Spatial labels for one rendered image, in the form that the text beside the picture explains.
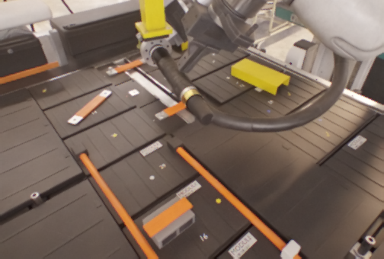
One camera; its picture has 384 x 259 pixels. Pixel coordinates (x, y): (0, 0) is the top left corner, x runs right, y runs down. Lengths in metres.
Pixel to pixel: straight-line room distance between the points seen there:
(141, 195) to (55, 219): 0.15
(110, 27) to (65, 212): 0.69
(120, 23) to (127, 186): 0.67
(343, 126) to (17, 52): 0.94
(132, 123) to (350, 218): 0.51
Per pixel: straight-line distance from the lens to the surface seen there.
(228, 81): 0.88
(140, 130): 0.71
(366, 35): 0.52
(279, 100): 0.83
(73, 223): 0.58
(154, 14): 0.76
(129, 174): 0.62
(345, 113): 0.84
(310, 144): 0.72
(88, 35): 1.07
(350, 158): 0.72
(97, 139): 0.72
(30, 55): 1.04
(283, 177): 0.62
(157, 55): 0.76
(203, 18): 0.57
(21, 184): 0.68
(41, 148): 0.73
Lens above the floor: 1.48
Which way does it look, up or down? 40 degrees down
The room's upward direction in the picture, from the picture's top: 1 degrees counter-clockwise
